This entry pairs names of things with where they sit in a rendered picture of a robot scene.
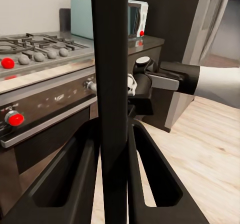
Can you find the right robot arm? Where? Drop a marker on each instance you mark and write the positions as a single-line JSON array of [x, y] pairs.
[[221, 85]]

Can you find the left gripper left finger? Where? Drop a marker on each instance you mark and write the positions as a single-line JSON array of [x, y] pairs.
[[64, 192]]

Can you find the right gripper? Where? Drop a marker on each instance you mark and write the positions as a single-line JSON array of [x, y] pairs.
[[142, 102]]

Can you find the oven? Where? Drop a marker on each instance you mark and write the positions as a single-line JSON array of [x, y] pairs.
[[36, 121]]

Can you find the poster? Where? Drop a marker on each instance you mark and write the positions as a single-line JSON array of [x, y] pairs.
[[110, 35]]

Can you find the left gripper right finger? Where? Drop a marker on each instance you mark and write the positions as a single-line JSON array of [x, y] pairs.
[[174, 204]]

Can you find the fridge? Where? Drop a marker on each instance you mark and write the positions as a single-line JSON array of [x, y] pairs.
[[189, 28]]

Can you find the burner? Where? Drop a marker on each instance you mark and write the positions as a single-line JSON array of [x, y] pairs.
[[27, 51]]

